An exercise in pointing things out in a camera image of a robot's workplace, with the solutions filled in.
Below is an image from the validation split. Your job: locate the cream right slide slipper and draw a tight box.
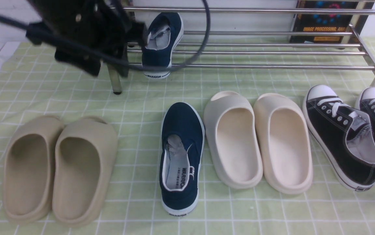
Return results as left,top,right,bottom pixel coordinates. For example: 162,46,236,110
253,93,314,195

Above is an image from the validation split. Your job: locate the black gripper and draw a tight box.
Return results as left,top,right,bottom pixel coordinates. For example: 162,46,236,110
28,0,148,62

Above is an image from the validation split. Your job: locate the black cable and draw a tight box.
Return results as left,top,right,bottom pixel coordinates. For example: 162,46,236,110
0,0,211,72

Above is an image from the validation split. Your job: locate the metal shoe rack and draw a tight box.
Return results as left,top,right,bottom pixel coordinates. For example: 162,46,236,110
106,0,375,95

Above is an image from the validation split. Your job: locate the black left canvas sneaker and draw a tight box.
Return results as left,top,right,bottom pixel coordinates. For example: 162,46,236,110
302,85,375,192

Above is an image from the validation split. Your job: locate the green checkered cloth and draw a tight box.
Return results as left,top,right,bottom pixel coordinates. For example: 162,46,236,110
0,42,375,235

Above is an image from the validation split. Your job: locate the cream slide slipper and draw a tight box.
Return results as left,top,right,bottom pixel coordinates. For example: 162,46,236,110
203,91,263,189
253,93,314,195

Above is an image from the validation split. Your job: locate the cream left slide slipper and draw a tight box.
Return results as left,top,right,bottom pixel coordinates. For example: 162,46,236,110
203,91,263,189

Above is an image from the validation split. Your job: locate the tan right slide slipper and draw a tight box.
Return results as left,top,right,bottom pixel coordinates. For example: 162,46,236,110
52,116,118,227

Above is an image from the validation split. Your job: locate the tan left slide slipper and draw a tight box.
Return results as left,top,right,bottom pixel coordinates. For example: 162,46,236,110
2,115,64,225

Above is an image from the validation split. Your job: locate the tan slide slipper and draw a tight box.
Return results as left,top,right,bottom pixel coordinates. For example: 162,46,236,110
52,116,118,227
2,115,64,225

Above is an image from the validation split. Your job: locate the dark image processing book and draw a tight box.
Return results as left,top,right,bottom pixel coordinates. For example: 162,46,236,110
289,0,374,44

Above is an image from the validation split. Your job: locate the navy slip-on shoe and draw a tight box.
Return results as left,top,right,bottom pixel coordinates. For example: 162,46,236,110
142,12,184,68
158,102,205,217

